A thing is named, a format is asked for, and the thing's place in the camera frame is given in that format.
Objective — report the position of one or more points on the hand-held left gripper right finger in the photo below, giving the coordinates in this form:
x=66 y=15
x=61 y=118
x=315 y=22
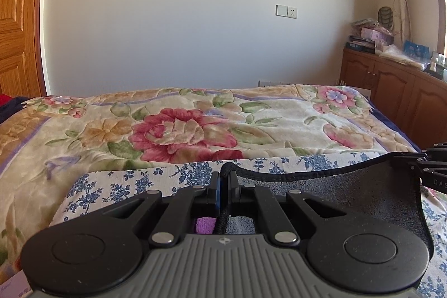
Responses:
x=233 y=195

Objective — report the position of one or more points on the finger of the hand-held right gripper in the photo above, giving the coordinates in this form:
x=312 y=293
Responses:
x=408 y=160
x=438 y=152

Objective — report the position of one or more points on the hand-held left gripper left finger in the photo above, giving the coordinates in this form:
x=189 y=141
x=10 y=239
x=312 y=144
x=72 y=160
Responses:
x=218 y=193

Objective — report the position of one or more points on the dark grey towel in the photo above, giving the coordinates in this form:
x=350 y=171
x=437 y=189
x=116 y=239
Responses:
x=366 y=188

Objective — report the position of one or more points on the purple cloth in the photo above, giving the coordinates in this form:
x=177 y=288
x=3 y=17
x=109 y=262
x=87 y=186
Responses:
x=205 y=225

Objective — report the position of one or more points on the floral plush blanket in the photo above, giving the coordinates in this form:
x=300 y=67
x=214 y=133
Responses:
x=174 y=130

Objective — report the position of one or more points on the wooden cabinet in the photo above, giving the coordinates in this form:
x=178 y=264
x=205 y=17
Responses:
x=391 y=85

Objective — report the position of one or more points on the clear plastic bag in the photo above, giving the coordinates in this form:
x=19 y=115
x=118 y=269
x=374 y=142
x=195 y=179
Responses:
x=400 y=57

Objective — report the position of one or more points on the blue floral bed sheet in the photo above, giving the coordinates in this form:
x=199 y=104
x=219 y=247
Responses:
x=115 y=186

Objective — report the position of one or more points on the blue picture card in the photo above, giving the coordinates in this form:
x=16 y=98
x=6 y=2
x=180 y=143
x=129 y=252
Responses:
x=416 y=50

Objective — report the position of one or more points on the dark flat box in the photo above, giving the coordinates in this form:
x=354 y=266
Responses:
x=359 y=46

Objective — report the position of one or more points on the pink box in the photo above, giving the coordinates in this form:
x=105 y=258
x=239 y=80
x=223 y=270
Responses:
x=375 y=36

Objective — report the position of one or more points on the oval grey ornament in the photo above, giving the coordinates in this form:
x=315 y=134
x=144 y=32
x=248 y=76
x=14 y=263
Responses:
x=386 y=18

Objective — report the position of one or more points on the dark blue cloth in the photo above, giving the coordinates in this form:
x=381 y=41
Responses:
x=12 y=109

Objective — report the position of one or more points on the pink paper packet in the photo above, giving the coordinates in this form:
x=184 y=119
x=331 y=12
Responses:
x=14 y=285

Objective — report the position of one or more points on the wooden door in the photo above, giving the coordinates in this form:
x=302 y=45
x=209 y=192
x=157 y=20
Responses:
x=17 y=22

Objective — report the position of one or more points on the white wall switch socket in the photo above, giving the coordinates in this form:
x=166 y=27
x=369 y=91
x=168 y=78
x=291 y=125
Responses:
x=286 y=11

